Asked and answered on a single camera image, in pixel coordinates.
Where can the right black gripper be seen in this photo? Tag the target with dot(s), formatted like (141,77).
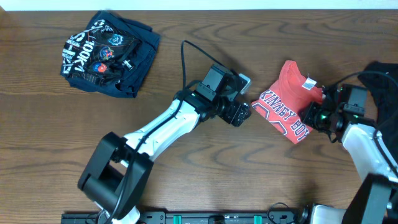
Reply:
(306,117)

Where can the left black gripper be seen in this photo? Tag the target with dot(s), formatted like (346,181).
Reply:
(236,114)

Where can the coral red t-shirt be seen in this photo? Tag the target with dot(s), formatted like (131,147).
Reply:
(281,103)

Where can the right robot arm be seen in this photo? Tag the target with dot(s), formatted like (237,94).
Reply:
(376,199)

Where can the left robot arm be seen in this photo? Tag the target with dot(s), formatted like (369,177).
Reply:
(118,170)

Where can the black garment at right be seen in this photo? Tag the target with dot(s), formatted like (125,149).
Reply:
(384,93)

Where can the folded black printed t-shirt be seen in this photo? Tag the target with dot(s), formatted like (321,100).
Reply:
(111,56)

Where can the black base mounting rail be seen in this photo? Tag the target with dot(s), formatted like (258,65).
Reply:
(273,216)

